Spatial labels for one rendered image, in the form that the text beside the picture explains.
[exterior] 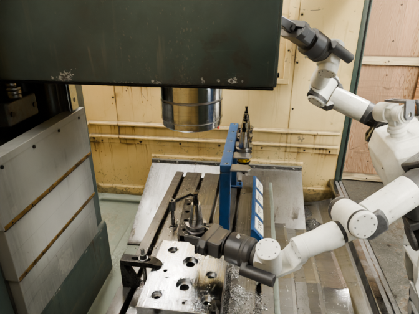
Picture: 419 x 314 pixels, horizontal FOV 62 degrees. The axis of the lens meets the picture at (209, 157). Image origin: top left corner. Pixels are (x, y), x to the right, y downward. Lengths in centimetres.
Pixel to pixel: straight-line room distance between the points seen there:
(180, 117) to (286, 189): 124
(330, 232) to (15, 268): 83
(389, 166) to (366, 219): 30
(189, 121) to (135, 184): 147
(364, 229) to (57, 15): 89
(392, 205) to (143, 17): 78
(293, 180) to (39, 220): 137
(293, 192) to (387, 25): 211
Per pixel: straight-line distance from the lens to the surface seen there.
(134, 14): 78
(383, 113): 129
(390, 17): 366
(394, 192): 108
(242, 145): 135
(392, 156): 124
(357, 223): 100
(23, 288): 113
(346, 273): 171
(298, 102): 194
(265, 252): 95
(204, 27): 75
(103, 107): 214
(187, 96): 82
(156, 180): 205
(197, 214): 103
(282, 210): 191
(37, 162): 107
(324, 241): 101
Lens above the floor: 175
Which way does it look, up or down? 24 degrees down
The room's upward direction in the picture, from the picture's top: straight up
